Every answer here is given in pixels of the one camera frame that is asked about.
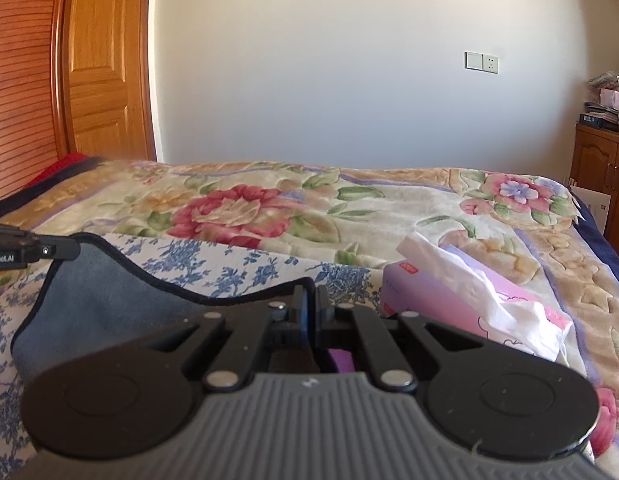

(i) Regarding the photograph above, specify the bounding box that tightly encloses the pink tissue box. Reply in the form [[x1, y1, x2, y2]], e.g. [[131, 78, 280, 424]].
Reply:
[[378, 245, 573, 362]]

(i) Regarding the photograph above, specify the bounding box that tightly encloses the pile of pink packages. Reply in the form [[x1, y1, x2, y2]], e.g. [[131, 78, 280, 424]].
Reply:
[[586, 72, 619, 127]]

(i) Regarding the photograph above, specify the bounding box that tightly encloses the floral plush blanket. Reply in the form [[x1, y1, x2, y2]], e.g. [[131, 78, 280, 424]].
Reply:
[[0, 160, 619, 480]]

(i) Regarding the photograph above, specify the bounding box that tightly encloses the grey-blue towel with dark edge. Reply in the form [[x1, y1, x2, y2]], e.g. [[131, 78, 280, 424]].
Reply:
[[11, 232, 303, 386]]

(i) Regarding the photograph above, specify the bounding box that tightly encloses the wooden panel door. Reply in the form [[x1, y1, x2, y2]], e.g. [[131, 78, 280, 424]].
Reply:
[[64, 0, 158, 163]]

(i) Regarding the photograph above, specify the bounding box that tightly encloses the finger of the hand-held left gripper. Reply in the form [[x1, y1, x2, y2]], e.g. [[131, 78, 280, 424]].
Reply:
[[0, 224, 82, 262]]

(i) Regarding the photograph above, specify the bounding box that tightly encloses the white blue floral bed sheet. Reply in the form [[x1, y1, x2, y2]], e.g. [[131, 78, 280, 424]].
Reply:
[[0, 234, 386, 480]]

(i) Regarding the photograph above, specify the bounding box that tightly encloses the stack of books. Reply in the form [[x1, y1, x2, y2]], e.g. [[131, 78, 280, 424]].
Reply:
[[579, 102, 619, 134]]

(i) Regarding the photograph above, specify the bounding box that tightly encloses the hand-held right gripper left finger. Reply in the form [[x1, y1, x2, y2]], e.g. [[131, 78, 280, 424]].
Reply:
[[138, 284, 317, 392]]

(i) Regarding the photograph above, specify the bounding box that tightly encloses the white cardboard sheet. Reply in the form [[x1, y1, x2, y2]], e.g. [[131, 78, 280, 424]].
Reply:
[[569, 185, 611, 235]]

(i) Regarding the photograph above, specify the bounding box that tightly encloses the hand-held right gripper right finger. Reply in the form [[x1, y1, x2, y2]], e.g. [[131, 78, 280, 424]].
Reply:
[[316, 284, 486, 392]]

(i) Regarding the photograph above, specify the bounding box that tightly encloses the wooden cabinet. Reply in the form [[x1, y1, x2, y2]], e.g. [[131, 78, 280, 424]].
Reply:
[[569, 122, 619, 252]]

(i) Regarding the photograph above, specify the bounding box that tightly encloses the red cloth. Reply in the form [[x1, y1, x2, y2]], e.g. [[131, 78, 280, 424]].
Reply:
[[20, 152, 101, 192]]

